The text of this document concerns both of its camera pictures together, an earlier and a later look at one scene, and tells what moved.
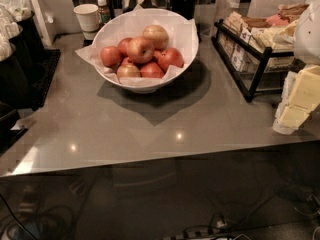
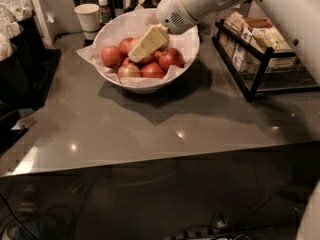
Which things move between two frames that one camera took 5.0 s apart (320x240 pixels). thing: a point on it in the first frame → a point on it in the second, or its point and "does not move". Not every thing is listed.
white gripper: x=308 y=34 → x=169 y=13
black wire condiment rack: x=258 y=54 does not move
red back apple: x=123 y=45 does not move
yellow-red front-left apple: x=128 y=71 does not move
